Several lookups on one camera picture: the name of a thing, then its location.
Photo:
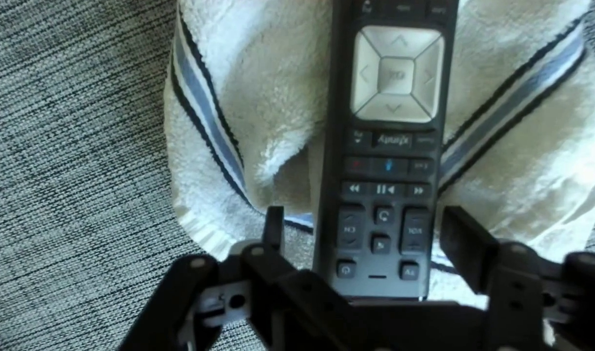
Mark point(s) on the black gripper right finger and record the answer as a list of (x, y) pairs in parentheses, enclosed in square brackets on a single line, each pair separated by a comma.
[(523, 289)]

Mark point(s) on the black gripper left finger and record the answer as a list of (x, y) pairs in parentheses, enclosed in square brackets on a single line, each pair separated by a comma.
[(198, 296)]

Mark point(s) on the black tv remote control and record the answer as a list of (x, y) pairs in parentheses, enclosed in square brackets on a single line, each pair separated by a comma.
[(383, 142)]

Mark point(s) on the white towel with blue stripes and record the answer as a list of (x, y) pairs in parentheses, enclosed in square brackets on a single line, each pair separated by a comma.
[(246, 101)]

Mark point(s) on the grey grid cutting mat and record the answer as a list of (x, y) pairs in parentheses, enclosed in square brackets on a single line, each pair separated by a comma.
[(86, 220)]

